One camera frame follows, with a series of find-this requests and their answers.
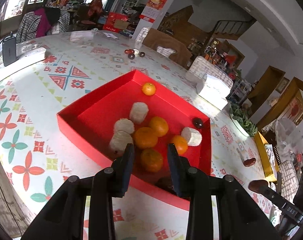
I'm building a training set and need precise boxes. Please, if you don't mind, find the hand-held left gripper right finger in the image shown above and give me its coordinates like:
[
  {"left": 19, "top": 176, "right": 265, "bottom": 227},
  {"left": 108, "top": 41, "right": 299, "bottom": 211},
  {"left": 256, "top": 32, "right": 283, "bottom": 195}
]
[{"left": 167, "top": 143, "right": 283, "bottom": 240}]

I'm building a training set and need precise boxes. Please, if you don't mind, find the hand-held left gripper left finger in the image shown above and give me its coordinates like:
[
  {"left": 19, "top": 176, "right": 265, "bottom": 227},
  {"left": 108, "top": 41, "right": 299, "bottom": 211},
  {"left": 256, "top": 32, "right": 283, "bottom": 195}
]
[{"left": 20, "top": 143, "right": 135, "bottom": 240}]

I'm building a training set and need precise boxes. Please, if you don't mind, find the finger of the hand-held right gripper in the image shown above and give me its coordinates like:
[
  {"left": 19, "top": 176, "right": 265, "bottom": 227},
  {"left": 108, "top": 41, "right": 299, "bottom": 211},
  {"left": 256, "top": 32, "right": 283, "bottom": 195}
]
[{"left": 264, "top": 187, "right": 303, "bottom": 222}]

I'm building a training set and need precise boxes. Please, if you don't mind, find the orange mandarin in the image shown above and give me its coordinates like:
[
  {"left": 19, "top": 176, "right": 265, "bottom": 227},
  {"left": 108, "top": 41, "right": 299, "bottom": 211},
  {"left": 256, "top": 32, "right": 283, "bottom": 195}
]
[
  {"left": 149, "top": 116, "right": 169, "bottom": 137},
  {"left": 134, "top": 127, "right": 158, "bottom": 150},
  {"left": 170, "top": 135, "right": 188, "bottom": 155},
  {"left": 140, "top": 148, "right": 164, "bottom": 173},
  {"left": 142, "top": 82, "right": 156, "bottom": 96}
]

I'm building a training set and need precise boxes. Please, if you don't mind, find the red cardboard box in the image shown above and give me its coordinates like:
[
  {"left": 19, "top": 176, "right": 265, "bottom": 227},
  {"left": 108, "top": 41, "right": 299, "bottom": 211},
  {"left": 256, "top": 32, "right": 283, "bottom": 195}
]
[{"left": 57, "top": 69, "right": 212, "bottom": 212}]

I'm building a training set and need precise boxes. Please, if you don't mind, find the chair with printed cover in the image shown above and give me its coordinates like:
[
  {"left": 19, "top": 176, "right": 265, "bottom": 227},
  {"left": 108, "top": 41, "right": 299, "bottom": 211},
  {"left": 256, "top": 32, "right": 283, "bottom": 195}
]
[{"left": 279, "top": 160, "right": 303, "bottom": 200}]

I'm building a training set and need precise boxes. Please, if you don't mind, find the patterned cloth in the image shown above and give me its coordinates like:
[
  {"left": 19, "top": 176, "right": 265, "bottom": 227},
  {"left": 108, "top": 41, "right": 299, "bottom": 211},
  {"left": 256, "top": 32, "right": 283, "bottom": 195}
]
[{"left": 266, "top": 144, "right": 279, "bottom": 170}]

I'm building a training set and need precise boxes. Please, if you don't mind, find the white mesh food cover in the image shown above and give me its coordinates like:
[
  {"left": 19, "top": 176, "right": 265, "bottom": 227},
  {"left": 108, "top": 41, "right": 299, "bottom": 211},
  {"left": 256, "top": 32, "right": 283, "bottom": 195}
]
[{"left": 274, "top": 118, "right": 303, "bottom": 160}]

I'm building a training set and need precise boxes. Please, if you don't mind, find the white plate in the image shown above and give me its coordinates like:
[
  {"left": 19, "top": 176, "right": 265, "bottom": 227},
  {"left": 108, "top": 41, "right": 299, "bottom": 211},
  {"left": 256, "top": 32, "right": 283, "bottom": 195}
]
[{"left": 230, "top": 114, "right": 250, "bottom": 138}]

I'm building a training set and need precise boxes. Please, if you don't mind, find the plate of green leaves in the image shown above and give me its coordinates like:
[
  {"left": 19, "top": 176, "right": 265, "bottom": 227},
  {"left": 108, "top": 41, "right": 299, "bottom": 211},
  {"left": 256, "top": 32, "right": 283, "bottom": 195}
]
[{"left": 230, "top": 102, "right": 258, "bottom": 137}]

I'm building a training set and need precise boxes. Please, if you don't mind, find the white cardboard box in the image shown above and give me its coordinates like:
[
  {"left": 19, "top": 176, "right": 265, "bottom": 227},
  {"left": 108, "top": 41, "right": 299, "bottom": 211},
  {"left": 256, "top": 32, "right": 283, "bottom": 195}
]
[{"left": 196, "top": 74, "right": 231, "bottom": 110}]

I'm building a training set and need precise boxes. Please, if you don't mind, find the chair with white cover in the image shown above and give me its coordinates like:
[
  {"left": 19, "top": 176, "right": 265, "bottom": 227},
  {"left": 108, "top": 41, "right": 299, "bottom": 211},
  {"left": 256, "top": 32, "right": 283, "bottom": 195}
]
[
  {"left": 186, "top": 56, "right": 234, "bottom": 88},
  {"left": 135, "top": 27, "right": 152, "bottom": 43}
]

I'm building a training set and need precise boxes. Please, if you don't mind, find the brown chair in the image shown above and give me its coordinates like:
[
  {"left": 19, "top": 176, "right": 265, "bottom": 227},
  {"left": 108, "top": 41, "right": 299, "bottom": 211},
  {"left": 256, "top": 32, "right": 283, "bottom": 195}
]
[{"left": 143, "top": 28, "right": 192, "bottom": 68}]

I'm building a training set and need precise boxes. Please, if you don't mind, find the red carton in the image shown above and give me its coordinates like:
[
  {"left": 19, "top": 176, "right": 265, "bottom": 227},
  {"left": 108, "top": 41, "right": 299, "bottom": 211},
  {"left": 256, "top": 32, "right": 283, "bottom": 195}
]
[{"left": 103, "top": 12, "right": 129, "bottom": 33}]

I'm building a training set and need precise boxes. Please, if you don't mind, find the white power strip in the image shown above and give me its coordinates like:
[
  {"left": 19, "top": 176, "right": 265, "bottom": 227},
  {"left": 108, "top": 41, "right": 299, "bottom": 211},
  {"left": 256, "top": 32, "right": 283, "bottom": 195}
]
[{"left": 16, "top": 47, "right": 47, "bottom": 62}]

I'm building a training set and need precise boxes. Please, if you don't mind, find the staircase railing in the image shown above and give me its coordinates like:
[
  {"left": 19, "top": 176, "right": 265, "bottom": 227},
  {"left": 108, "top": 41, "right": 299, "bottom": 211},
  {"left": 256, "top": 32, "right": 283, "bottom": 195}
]
[{"left": 210, "top": 19, "right": 257, "bottom": 40}]

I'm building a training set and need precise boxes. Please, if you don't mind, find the red orange cloth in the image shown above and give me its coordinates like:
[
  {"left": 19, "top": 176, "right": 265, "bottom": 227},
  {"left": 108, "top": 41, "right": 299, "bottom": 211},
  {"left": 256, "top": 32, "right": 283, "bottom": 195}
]
[{"left": 88, "top": 0, "right": 104, "bottom": 18}]

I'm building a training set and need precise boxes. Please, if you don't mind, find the pink jacket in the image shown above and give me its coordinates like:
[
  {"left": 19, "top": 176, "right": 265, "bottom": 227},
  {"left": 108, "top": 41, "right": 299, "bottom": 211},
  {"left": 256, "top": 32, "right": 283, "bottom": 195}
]
[{"left": 35, "top": 7, "right": 53, "bottom": 37}]

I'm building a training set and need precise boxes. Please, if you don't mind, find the chair with plaid cloth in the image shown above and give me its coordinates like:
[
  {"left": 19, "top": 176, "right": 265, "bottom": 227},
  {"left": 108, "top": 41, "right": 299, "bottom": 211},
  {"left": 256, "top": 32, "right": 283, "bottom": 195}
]
[{"left": 16, "top": 7, "right": 70, "bottom": 40}]

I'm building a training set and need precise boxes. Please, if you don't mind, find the red wall calendar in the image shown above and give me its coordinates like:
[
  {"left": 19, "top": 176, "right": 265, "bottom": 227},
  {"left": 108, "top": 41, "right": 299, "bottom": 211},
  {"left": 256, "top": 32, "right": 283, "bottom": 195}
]
[{"left": 139, "top": 0, "right": 169, "bottom": 23}]

